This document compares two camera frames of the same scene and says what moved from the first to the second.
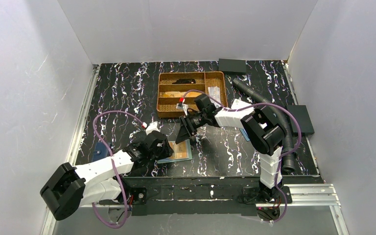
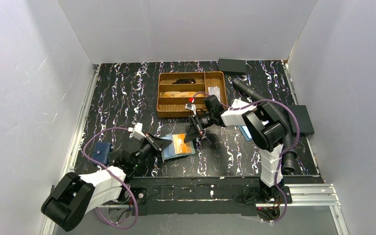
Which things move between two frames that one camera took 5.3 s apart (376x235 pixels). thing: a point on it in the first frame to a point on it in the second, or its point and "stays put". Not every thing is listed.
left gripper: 164,150 to 153,143
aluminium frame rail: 322,195 stays put
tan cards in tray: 178,94 stays put
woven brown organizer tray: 174,88 stays put
